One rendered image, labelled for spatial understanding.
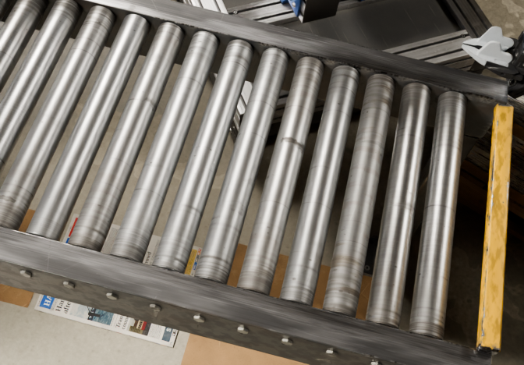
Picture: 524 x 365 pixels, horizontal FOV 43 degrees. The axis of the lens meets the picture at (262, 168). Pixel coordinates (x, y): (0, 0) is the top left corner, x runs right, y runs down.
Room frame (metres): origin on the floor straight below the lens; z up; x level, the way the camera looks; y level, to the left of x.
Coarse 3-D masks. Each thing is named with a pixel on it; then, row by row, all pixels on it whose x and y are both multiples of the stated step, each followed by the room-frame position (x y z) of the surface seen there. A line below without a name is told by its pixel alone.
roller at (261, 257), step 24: (312, 72) 0.75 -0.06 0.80; (312, 96) 0.70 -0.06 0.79; (288, 120) 0.64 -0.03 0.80; (288, 144) 0.59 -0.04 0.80; (288, 168) 0.54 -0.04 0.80; (264, 192) 0.50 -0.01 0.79; (288, 192) 0.50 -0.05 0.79; (264, 216) 0.45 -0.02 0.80; (288, 216) 0.47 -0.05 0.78; (264, 240) 0.41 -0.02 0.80; (264, 264) 0.38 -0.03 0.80; (240, 288) 0.34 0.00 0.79; (264, 288) 0.34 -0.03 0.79
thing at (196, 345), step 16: (240, 256) 0.71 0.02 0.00; (288, 256) 0.74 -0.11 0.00; (320, 272) 0.71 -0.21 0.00; (272, 288) 0.64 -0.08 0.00; (320, 288) 0.66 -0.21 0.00; (368, 288) 0.69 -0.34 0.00; (320, 304) 0.62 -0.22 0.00; (192, 336) 0.47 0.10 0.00; (192, 352) 0.43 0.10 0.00; (208, 352) 0.44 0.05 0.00; (224, 352) 0.45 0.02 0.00; (240, 352) 0.46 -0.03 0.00; (256, 352) 0.46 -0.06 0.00
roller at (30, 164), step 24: (96, 24) 0.77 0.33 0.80; (72, 48) 0.71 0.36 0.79; (96, 48) 0.72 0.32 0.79; (72, 72) 0.66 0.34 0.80; (48, 96) 0.61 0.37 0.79; (72, 96) 0.62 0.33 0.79; (48, 120) 0.56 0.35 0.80; (24, 144) 0.51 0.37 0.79; (48, 144) 0.52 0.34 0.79; (24, 168) 0.46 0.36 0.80; (0, 192) 0.42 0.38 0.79; (24, 192) 0.43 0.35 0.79; (0, 216) 0.38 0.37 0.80; (24, 216) 0.40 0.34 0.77
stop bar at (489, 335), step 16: (496, 112) 0.71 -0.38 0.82; (512, 112) 0.72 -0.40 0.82; (496, 128) 0.68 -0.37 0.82; (496, 144) 0.65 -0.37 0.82; (496, 160) 0.61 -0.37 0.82; (496, 176) 0.58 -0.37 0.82; (496, 192) 0.55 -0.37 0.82; (496, 208) 0.52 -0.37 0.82; (496, 224) 0.50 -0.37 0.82; (496, 240) 0.47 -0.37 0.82; (496, 256) 0.44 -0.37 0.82; (496, 272) 0.42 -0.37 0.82; (496, 288) 0.39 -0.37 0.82; (480, 304) 0.37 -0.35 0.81; (496, 304) 0.37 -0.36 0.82; (480, 320) 0.34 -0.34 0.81; (496, 320) 0.34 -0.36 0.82; (480, 336) 0.32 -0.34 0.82; (496, 336) 0.32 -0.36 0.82; (496, 352) 0.30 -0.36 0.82
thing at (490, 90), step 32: (96, 0) 0.82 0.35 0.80; (128, 0) 0.84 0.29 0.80; (160, 0) 0.85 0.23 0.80; (192, 32) 0.80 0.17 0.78; (224, 32) 0.80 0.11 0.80; (256, 32) 0.81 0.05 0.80; (288, 32) 0.83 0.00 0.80; (256, 64) 0.79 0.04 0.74; (352, 64) 0.78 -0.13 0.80; (384, 64) 0.79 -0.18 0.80; (416, 64) 0.80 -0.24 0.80; (320, 96) 0.78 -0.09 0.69; (480, 96) 0.76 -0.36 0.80; (480, 128) 0.75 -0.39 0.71
